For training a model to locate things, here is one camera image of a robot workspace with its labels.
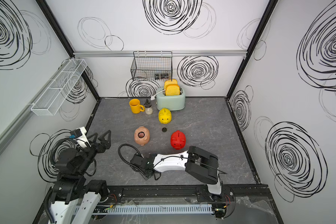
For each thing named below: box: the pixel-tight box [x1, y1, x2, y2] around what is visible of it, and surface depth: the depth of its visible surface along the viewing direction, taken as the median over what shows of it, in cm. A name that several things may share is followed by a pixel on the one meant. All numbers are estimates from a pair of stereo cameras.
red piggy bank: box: [170, 130, 187, 151], surface depth 87 cm
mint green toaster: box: [154, 87, 186, 111], surface depth 105 cm
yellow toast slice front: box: [165, 84, 181, 96], surface depth 101 cm
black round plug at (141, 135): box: [137, 131, 146, 139], surface depth 89 cm
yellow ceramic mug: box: [129, 98, 145, 114], surface depth 108 cm
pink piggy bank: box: [133, 126, 150, 147], surface depth 90 cm
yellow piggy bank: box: [158, 107, 172, 125], surface depth 101 cm
